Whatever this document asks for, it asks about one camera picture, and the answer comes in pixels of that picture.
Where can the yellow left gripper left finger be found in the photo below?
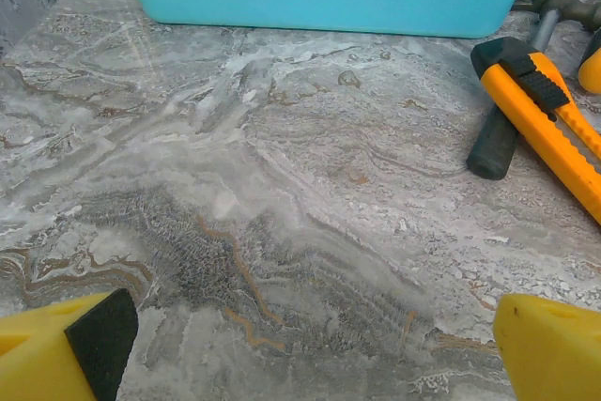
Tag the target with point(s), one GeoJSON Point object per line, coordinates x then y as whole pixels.
{"type": "Point", "coordinates": [37, 359]}

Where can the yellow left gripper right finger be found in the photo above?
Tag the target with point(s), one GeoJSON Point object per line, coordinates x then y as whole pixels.
{"type": "Point", "coordinates": [554, 354]}

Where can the orange utility knife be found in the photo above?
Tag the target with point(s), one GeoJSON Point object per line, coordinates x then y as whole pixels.
{"type": "Point", "coordinates": [554, 124]}

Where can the yellow object at edge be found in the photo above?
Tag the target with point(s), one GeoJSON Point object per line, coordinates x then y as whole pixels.
{"type": "Point", "coordinates": [590, 72]}

